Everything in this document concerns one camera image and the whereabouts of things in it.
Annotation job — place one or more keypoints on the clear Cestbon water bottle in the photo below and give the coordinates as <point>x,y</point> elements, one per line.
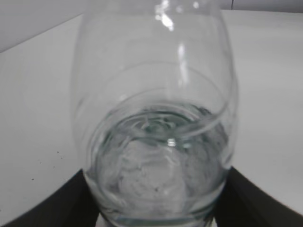
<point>154,101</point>

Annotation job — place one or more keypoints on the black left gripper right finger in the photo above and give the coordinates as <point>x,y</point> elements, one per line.
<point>243,204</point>

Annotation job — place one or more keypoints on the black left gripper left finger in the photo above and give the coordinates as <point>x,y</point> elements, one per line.
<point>70,206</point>

